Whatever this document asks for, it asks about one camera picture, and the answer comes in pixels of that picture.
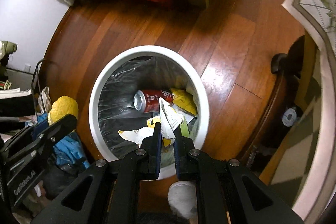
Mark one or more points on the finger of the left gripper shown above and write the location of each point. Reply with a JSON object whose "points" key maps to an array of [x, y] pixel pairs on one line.
{"points": [[22, 144]]}

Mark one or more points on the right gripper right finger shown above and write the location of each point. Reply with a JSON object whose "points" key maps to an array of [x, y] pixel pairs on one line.
{"points": [[192, 164]]}

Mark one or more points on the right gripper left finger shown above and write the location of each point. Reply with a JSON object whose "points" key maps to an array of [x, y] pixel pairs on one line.
{"points": [[140, 164]]}

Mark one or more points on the white yellow torn wrapper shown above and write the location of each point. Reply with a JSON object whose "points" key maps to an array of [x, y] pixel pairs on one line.
{"points": [[137, 136]]}

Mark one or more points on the red soda can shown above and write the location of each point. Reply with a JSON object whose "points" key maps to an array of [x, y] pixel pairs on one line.
{"points": [[147, 100]]}

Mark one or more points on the yellow snack wrapper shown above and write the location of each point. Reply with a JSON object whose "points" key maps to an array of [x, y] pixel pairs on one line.
{"points": [[184, 100]]}

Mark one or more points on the torn white carton box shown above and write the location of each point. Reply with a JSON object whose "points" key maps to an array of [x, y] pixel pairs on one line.
{"points": [[166, 113]]}

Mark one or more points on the white round trash bin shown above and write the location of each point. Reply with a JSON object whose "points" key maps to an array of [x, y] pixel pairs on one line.
{"points": [[125, 98]]}

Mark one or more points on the grey slipper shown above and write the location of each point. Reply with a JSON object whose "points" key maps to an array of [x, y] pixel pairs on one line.
{"points": [[182, 199]]}

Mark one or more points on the blue jacket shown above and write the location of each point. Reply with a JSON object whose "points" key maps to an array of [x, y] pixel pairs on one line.
{"points": [[68, 150]]}

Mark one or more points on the yellow plush item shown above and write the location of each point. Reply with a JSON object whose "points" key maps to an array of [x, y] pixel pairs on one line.
{"points": [[61, 107]]}

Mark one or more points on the white checked tablecloth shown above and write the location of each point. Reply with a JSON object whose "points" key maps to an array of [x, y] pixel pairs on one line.
{"points": [[302, 171]]}

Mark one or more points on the dark wooden table frame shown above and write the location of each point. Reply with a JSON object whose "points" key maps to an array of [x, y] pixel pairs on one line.
{"points": [[283, 107]]}

